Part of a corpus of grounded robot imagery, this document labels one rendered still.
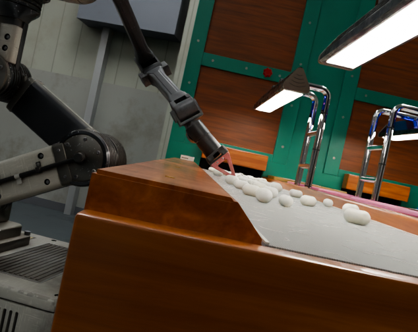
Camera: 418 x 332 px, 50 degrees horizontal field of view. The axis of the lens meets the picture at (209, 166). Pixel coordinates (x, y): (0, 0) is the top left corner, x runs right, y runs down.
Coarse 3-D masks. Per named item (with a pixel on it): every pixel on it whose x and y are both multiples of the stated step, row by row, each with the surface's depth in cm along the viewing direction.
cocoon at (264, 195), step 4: (260, 188) 70; (264, 188) 69; (256, 192) 70; (260, 192) 68; (264, 192) 68; (268, 192) 68; (256, 196) 70; (260, 196) 68; (264, 196) 68; (268, 196) 68; (260, 200) 69; (264, 200) 68; (268, 200) 68
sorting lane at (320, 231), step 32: (288, 192) 138; (256, 224) 40; (288, 224) 45; (320, 224) 53; (352, 224) 64; (384, 224) 79; (320, 256) 30; (352, 256) 33; (384, 256) 36; (416, 256) 41
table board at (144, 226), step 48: (96, 240) 27; (144, 240) 27; (192, 240) 27; (96, 288) 27; (144, 288) 27; (192, 288) 27; (240, 288) 27; (288, 288) 28; (336, 288) 28; (384, 288) 28
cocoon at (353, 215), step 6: (348, 210) 66; (354, 210) 66; (360, 210) 66; (348, 216) 66; (354, 216) 65; (360, 216) 65; (366, 216) 65; (354, 222) 66; (360, 222) 65; (366, 222) 65
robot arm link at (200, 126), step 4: (196, 120) 136; (200, 120) 137; (192, 124) 135; (196, 124) 135; (200, 124) 136; (188, 128) 136; (192, 128) 135; (196, 128) 135; (200, 128) 135; (204, 128) 136; (188, 132) 137; (192, 132) 136; (196, 132) 135; (200, 132) 135; (204, 132) 135; (192, 136) 136; (196, 136) 135; (200, 136) 135; (196, 140) 136
